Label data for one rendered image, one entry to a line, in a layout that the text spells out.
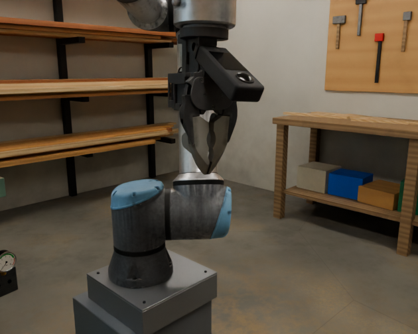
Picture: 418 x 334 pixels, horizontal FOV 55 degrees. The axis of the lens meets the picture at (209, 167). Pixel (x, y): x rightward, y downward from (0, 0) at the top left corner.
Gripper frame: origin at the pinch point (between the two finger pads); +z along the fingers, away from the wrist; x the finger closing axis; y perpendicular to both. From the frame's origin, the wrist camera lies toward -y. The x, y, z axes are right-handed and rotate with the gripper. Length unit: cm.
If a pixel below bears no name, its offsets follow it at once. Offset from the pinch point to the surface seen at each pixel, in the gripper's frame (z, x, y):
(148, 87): -11, -118, 318
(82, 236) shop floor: 100, -34, 245
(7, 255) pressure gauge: 39, 24, 77
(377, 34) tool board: -56, -250, 169
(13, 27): -53, -2, 293
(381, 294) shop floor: 100, -159, 79
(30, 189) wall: 84, -11, 348
